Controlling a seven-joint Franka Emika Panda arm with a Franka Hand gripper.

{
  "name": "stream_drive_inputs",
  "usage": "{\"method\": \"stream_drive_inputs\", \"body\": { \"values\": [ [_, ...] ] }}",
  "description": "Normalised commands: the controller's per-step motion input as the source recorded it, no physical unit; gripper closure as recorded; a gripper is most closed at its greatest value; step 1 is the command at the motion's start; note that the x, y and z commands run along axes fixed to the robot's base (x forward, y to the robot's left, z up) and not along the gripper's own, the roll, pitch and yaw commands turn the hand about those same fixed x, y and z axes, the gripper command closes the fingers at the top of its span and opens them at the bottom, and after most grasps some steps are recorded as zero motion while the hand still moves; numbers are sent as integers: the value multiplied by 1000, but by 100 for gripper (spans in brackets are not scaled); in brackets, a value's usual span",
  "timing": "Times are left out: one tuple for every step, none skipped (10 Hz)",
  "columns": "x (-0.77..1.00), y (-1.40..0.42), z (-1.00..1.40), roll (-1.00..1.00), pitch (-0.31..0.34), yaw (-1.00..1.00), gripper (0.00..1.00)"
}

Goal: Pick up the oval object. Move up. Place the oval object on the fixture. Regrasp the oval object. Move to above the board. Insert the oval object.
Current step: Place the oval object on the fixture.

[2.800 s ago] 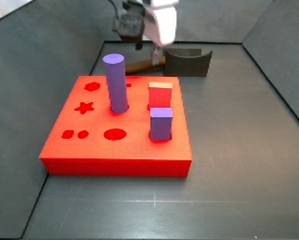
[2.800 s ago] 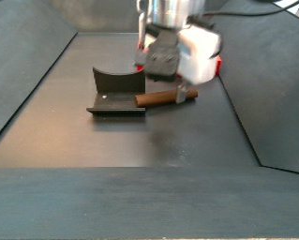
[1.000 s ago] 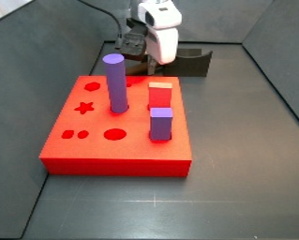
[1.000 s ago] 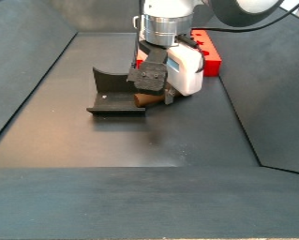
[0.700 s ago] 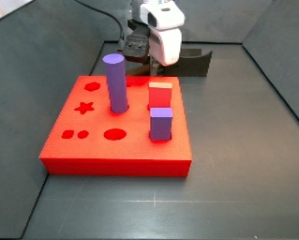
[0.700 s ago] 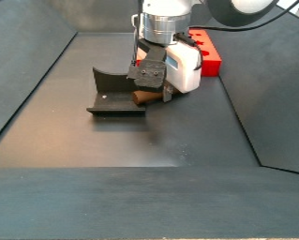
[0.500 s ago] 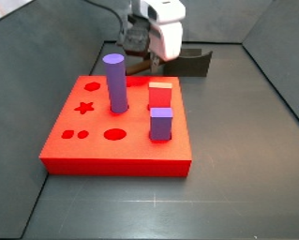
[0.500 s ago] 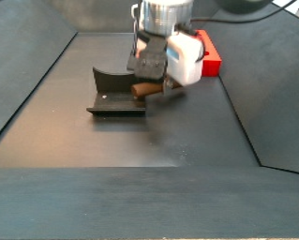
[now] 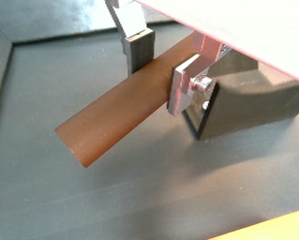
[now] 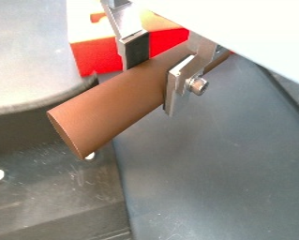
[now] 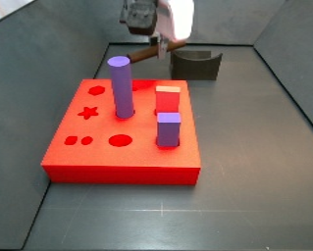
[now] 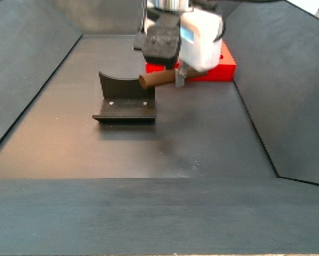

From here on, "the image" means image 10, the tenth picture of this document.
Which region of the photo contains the black curved fixture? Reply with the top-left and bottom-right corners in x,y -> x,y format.
0,0 -> 133,240

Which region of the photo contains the brown oval peg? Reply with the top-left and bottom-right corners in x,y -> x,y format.
46,41 -> 231,160

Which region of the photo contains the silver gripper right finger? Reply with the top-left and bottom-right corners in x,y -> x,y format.
165,31 -> 217,116

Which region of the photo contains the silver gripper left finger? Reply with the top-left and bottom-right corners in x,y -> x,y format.
100,0 -> 150,70

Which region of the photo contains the red shape sorter block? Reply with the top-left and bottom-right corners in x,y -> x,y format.
67,0 -> 189,77

